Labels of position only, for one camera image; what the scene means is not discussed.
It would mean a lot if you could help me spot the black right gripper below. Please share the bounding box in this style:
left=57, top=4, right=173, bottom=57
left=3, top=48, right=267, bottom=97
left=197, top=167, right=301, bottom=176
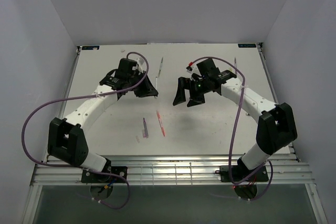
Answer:
left=173, top=77, right=209, bottom=108

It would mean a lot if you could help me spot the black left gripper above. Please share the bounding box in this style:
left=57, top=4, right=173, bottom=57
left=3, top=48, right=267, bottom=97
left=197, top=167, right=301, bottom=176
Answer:
left=128, top=71, right=158, bottom=98

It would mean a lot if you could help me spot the green label clear pen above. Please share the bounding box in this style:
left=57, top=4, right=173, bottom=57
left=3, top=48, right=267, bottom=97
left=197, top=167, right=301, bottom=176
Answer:
left=157, top=57, right=164, bottom=78

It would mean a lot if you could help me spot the red highlighter pen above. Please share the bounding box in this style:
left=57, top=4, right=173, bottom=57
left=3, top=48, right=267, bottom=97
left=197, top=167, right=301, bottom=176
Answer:
left=156, top=110, right=166, bottom=137

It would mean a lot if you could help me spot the purple highlighter pen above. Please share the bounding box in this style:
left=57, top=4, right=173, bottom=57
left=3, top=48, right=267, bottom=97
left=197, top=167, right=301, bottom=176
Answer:
left=143, top=118, right=149, bottom=138

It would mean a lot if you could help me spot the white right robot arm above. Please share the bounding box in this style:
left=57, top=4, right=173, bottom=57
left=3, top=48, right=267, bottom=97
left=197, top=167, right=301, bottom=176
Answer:
left=173, top=70, right=298, bottom=180

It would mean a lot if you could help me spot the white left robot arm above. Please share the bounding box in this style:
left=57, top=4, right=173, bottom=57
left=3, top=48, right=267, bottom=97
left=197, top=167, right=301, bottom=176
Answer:
left=47, top=69, right=159, bottom=182

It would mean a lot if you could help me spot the dark blue left corner sticker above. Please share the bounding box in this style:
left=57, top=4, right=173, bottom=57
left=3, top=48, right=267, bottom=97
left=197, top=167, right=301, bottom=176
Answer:
left=81, top=46, right=100, bottom=50

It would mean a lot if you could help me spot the dark blue corner sticker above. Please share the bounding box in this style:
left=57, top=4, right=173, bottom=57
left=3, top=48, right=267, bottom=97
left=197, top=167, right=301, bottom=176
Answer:
left=238, top=44, right=257, bottom=48
left=81, top=46, right=100, bottom=50

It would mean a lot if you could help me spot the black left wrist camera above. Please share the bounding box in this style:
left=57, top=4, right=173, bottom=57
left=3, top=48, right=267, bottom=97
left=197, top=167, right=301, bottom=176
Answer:
left=115, top=58, right=138, bottom=78

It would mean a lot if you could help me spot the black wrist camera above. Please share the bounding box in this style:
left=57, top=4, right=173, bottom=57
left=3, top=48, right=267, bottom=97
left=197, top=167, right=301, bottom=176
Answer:
left=196, top=59, right=221, bottom=78
left=115, top=58, right=138, bottom=78

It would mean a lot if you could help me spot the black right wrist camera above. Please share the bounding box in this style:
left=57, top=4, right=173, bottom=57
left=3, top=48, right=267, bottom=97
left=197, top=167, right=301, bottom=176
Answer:
left=196, top=59, right=221, bottom=78

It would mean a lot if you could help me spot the aluminium frame rail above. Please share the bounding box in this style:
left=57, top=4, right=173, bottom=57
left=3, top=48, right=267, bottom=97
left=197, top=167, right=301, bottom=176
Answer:
left=31, top=154, right=315, bottom=186

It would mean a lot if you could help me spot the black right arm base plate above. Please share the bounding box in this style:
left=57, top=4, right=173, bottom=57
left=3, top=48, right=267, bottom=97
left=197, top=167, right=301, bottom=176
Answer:
left=216, top=158, right=269, bottom=183

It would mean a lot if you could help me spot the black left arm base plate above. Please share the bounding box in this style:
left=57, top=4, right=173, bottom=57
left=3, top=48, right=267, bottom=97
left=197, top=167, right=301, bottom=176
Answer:
left=80, top=166, right=128, bottom=184

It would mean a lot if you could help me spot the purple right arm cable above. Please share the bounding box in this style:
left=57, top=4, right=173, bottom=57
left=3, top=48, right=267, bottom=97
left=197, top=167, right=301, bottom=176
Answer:
left=187, top=56, right=274, bottom=201

